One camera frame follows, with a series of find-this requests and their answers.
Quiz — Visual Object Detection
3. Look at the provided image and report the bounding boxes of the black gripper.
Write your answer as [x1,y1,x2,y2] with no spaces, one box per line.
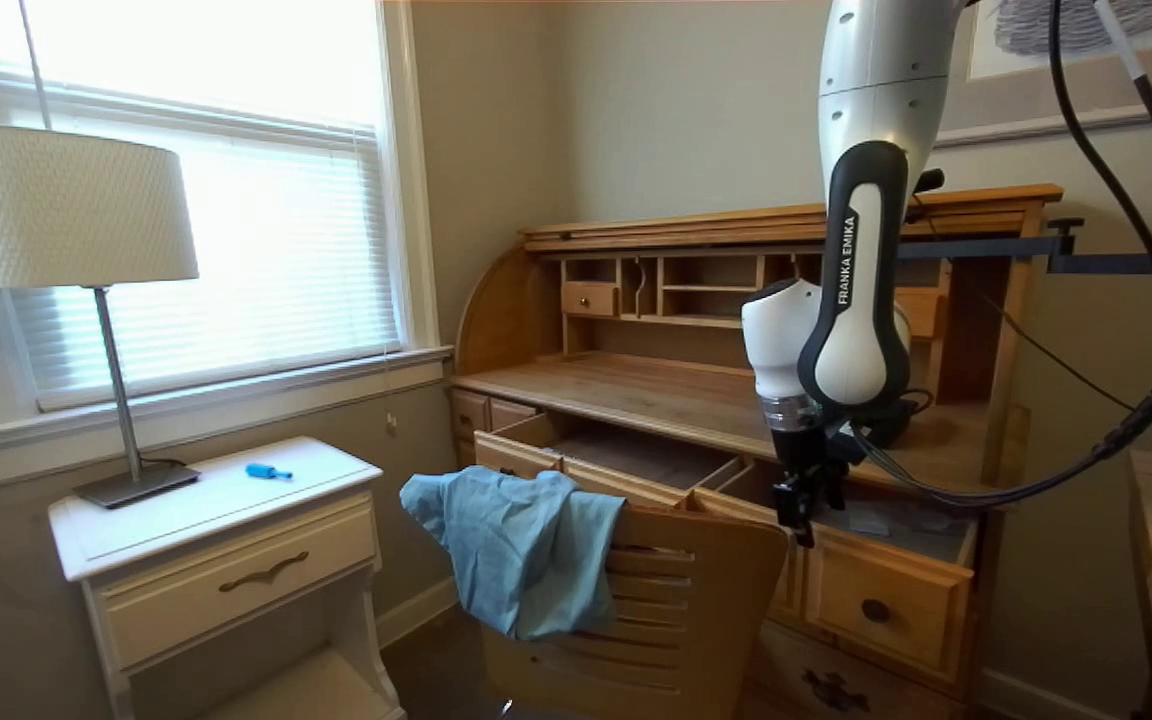
[772,427,869,549]

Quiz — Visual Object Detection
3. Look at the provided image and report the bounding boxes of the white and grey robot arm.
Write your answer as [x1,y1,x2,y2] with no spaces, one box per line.
[738,0,973,549]

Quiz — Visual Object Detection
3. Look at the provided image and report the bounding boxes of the light wooden desk chair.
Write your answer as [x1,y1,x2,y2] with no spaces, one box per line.
[482,504,786,720]

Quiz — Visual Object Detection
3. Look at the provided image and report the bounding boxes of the wooden roll-top desk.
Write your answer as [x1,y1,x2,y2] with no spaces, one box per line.
[443,180,1069,720]

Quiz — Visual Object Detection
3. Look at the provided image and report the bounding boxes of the blue cloth on chair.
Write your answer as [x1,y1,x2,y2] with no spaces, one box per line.
[398,462,625,638]

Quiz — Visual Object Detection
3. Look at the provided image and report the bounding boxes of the small blue object on nightstand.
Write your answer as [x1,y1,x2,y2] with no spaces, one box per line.
[245,462,291,479]

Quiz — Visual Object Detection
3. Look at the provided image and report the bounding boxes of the white bedside nightstand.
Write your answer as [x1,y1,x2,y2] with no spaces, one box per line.
[46,437,404,720]

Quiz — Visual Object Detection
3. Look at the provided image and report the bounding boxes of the white window blinds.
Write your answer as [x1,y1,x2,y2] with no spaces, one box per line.
[0,0,406,409]

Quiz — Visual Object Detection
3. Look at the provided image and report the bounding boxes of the white shade table lamp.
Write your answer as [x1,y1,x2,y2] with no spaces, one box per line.
[0,121,205,510]

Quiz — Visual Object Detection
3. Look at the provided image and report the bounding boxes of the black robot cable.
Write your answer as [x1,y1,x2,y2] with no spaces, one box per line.
[852,0,1152,519]

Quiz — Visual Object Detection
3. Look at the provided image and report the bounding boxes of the framed picture on wall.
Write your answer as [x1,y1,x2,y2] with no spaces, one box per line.
[966,0,1152,80]

